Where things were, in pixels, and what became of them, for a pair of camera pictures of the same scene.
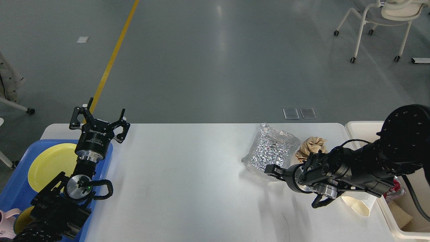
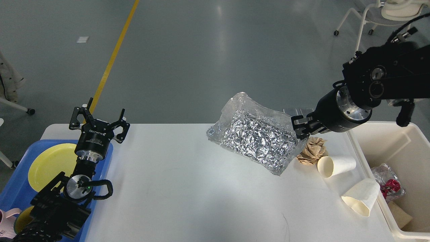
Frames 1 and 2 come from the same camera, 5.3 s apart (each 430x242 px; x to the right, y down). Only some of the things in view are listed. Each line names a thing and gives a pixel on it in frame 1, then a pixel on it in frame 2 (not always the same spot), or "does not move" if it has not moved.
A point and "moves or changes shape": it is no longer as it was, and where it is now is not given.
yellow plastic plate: [50, 163] does not move
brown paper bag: [402, 218] does not move
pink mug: [7, 219] does not move
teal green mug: [22, 218] does not move
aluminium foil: [271, 147] moves or changes shape
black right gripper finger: [274, 170] -> [299, 122]
